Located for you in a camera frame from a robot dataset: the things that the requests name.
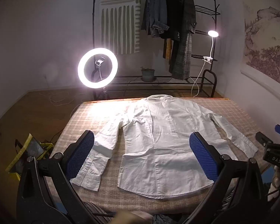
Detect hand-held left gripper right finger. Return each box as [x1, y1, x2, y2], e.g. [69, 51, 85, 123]
[182, 131, 269, 224]

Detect black metal clothes rack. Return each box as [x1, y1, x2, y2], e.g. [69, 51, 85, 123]
[92, 0, 221, 99]

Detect yellow garment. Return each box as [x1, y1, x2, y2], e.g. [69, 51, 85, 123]
[163, 38, 172, 60]

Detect white clip lamp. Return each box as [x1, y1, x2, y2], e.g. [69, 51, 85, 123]
[203, 30, 220, 64]

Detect grey plaid coat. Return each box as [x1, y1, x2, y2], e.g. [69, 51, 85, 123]
[169, 0, 197, 80]

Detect ring light stand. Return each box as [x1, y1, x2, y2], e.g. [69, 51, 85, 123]
[91, 66, 110, 101]

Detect black coat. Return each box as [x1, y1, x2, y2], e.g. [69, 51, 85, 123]
[161, 0, 181, 40]

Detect potted plant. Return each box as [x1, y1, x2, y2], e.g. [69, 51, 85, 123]
[140, 66, 157, 82]

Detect green striped wall hanging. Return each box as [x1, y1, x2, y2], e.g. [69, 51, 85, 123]
[100, 0, 141, 55]

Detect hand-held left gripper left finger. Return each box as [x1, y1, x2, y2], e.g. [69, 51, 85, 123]
[16, 130, 96, 224]

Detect black tubular frame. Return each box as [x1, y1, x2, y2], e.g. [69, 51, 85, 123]
[201, 69, 217, 98]

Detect phone holder clip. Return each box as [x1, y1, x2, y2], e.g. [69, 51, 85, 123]
[94, 56, 106, 67]

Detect blue denim jacket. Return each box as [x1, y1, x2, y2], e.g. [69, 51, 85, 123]
[141, 0, 168, 38]

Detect beige plaid blanket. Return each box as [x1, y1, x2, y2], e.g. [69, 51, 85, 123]
[49, 97, 273, 215]

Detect yellow framed box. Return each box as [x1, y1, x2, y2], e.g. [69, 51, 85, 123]
[6, 133, 54, 175]

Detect landscape wall mural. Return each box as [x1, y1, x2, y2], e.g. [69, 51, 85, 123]
[243, 0, 280, 91]

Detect white long-sleeved shirt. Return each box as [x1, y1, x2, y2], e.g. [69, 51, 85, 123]
[70, 94, 258, 200]

